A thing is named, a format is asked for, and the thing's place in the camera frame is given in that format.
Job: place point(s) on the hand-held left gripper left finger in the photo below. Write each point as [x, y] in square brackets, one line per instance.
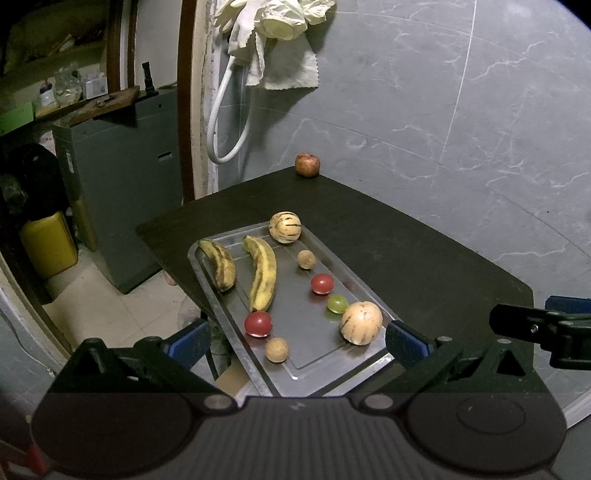
[191, 339]

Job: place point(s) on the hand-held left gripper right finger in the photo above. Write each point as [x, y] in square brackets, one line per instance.
[406, 342]

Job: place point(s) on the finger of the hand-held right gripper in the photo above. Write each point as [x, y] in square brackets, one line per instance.
[569, 304]
[521, 319]

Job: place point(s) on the red cherry tomato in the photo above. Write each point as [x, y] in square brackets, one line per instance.
[258, 324]
[322, 284]

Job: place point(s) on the short spotted banana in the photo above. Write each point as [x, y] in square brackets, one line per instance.
[220, 267]

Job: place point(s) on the green grape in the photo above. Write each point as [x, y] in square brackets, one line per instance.
[337, 303]

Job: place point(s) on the small tan longan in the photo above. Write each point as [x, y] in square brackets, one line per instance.
[277, 350]
[306, 259]

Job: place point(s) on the long yellow banana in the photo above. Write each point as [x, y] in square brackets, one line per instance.
[264, 274]

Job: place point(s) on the metal tray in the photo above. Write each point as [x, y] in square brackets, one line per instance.
[300, 334]

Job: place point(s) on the striped pepino melon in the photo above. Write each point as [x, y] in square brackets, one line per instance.
[285, 227]

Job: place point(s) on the yellow plastic jug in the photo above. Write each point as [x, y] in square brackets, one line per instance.
[48, 249]

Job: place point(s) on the grey cabinet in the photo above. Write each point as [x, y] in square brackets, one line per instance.
[120, 184]

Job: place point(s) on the red apple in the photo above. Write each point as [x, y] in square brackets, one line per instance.
[307, 165]

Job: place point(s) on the dark bag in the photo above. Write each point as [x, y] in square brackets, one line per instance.
[27, 180]

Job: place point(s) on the wooden board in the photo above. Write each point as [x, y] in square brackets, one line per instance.
[104, 105]

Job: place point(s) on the small white box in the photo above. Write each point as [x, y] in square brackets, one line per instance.
[95, 86]

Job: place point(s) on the clear plastic bag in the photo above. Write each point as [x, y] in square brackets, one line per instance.
[69, 87]

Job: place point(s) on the green box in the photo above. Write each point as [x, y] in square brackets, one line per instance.
[14, 121]

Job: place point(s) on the small bottle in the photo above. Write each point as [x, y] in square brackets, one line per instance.
[46, 95]

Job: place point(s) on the pale yellow rubber gloves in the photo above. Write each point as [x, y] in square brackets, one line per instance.
[277, 18]

